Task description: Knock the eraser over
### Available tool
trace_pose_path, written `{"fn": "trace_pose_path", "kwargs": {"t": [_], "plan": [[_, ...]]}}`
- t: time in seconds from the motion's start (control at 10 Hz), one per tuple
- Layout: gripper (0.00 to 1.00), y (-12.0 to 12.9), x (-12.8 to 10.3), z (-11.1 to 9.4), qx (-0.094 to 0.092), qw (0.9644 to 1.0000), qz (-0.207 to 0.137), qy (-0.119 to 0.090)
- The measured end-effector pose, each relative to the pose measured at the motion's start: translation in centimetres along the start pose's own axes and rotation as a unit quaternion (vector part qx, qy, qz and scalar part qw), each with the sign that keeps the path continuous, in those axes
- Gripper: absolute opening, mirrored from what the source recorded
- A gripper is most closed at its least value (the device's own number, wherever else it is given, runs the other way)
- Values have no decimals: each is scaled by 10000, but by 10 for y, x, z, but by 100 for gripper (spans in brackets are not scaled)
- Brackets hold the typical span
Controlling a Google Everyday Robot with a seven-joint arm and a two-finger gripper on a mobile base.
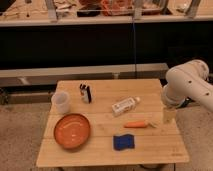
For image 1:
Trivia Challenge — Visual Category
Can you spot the black and white eraser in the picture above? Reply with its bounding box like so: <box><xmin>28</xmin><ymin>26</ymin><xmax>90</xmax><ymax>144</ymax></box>
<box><xmin>80</xmin><ymin>84</ymin><xmax>92</xmax><ymax>103</ymax></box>

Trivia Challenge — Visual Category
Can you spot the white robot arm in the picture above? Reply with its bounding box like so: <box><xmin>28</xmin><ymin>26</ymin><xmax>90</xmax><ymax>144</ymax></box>
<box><xmin>161</xmin><ymin>60</ymin><xmax>213</xmax><ymax>124</ymax></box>

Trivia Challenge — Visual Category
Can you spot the orange carrot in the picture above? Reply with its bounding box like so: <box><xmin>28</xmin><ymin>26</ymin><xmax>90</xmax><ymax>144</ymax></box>
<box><xmin>123</xmin><ymin>121</ymin><xmax>156</xmax><ymax>128</ymax></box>

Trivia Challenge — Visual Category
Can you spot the white plastic bottle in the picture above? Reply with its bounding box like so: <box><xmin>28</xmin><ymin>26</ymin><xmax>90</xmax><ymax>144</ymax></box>
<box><xmin>112</xmin><ymin>97</ymin><xmax>140</xmax><ymax>116</ymax></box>

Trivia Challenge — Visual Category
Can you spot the blue sponge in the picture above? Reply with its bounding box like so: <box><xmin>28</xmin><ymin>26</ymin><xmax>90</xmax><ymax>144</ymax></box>
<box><xmin>113</xmin><ymin>134</ymin><xmax>135</xmax><ymax>150</ymax></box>

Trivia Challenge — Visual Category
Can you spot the orange bowl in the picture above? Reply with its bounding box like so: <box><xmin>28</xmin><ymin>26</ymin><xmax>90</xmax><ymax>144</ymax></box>
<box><xmin>54</xmin><ymin>114</ymin><xmax>91</xmax><ymax>149</ymax></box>

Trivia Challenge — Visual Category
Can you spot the translucent plastic cup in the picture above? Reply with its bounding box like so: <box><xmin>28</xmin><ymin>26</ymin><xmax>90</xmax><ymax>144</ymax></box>
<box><xmin>51</xmin><ymin>91</ymin><xmax>70</xmax><ymax>114</ymax></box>

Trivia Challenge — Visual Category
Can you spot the blue hanging cable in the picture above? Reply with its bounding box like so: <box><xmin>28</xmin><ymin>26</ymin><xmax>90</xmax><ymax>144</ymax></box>
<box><xmin>132</xmin><ymin>18</ymin><xmax>138</xmax><ymax>80</ymax></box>

